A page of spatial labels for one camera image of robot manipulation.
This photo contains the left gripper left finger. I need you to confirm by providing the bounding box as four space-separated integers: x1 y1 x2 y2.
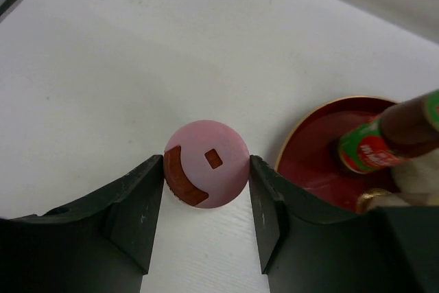
1 155 164 292

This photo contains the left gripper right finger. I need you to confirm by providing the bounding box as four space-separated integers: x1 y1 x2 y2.
249 156 438 292

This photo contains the chili sauce bottle green label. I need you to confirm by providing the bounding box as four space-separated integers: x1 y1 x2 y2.
335 90 438 174

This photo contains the pink cap shaker jar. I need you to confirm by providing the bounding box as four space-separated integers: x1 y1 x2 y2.
163 120 250 209

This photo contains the red round tray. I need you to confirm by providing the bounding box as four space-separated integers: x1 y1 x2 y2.
275 96 400 212

